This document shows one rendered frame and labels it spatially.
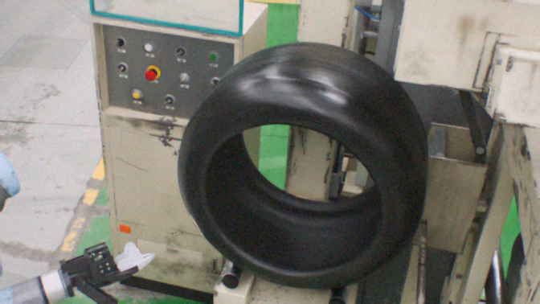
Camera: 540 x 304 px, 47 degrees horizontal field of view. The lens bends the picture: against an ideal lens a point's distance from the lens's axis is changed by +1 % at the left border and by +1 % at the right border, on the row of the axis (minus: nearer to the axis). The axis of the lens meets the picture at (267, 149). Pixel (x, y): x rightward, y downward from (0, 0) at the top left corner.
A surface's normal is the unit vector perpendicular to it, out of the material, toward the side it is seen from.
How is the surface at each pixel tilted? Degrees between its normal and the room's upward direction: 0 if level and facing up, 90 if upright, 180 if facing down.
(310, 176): 90
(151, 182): 90
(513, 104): 72
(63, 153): 0
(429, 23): 90
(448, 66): 90
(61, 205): 0
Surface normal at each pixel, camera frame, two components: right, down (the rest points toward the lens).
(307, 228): -0.14, -0.43
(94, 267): 0.40, 0.16
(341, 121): -0.18, 0.35
